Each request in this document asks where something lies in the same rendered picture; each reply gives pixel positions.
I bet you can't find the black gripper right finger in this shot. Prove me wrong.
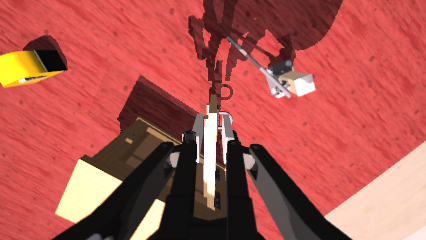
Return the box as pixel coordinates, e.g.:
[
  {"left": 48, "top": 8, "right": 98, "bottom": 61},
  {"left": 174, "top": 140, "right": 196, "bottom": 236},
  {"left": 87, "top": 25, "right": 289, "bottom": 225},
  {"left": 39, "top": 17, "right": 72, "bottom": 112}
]
[{"left": 222, "top": 114, "right": 353, "bottom": 240}]

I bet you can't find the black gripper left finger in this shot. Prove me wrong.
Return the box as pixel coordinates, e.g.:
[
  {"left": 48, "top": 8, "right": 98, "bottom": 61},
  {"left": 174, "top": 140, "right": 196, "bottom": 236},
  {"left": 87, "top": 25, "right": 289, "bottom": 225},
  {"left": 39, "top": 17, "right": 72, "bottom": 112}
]
[{"left": 51, "top": 113, "right": 204, "bottom": 240}]

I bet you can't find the wooden cabinet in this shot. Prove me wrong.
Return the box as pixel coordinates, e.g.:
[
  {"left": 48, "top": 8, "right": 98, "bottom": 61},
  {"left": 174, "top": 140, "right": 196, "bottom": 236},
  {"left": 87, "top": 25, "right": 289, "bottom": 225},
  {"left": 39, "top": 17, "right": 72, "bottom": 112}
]
[{"left": 55, "top": 94, "right": 233, "bottom": 240}]

